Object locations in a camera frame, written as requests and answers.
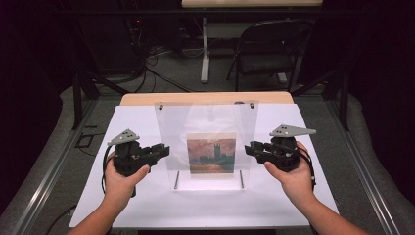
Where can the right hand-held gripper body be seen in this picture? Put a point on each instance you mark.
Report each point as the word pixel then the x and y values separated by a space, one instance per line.
pixel 282 153

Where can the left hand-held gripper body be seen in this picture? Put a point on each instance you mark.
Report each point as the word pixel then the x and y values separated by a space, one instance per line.
pixel 125 160

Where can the clear acrylic photo frame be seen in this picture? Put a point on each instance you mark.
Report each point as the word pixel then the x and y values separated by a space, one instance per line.
pixel 176 130

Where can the painting print photo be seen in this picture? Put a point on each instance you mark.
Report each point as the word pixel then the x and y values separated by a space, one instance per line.
pixel 212 156

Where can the person's left hand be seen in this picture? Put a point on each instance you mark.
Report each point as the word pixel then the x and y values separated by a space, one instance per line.
pixel 119 186

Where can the person's right hand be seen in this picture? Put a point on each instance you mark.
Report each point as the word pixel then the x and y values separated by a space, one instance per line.
pixel 297 186

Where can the white table cover board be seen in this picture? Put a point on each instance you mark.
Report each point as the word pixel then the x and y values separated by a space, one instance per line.
pixel 147 209

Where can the light wooden table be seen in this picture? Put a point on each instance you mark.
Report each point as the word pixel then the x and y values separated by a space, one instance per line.
pixel 195 98

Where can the black metal stand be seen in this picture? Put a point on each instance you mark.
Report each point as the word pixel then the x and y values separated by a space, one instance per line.
pixel 343 104
pixel 77 98

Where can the black folding chair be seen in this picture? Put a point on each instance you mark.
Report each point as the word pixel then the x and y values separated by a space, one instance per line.
pixel 267 63

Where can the white-legged desk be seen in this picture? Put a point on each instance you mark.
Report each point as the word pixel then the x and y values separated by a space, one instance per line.
pixel 205 49

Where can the dark equipment with red light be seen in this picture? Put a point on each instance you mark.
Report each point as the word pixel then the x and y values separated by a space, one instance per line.
pixel 138 22

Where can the black horizontal bar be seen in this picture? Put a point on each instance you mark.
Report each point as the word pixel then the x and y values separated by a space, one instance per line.
pixel 130 12

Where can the aluminium floor rail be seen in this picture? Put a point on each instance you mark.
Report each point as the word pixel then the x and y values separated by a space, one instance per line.
pixel 49 179
pixel 365 179

